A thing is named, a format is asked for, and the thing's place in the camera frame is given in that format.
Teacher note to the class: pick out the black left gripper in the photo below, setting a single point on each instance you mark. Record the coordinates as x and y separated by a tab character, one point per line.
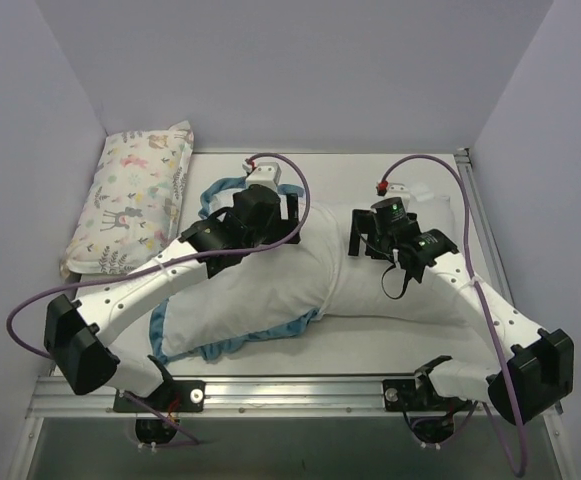
290	218

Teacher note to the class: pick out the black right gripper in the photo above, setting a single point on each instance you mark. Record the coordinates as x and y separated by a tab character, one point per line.
361	232

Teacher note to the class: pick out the white pillow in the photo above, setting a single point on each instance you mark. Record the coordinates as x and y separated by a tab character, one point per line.
368	288

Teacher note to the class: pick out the blue white plush pillowcase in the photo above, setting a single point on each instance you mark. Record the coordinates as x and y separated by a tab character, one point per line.
271	295

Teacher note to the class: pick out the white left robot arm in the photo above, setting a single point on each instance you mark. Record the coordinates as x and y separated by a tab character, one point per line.
80	334

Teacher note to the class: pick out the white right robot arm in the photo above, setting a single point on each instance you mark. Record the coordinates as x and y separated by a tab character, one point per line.
536	366

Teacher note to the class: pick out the animal print small pillow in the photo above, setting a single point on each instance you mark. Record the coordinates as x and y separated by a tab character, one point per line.
134	204

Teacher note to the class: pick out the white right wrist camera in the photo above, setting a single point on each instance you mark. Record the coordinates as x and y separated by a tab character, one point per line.
387	189

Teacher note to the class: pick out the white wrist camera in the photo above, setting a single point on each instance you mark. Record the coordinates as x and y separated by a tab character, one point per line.
262	173
387	189

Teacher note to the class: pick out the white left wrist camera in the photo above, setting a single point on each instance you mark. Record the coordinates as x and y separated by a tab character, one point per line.
262	173

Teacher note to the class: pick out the aluminium side frame rail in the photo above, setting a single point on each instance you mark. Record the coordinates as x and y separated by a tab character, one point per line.
491	257

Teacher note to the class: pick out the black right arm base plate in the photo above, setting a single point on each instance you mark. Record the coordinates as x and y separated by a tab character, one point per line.
402	395

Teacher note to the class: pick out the aluminium mounting rail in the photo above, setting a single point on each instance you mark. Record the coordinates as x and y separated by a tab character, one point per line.
232	397

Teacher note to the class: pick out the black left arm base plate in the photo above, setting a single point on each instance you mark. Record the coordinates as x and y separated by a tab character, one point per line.
178	396

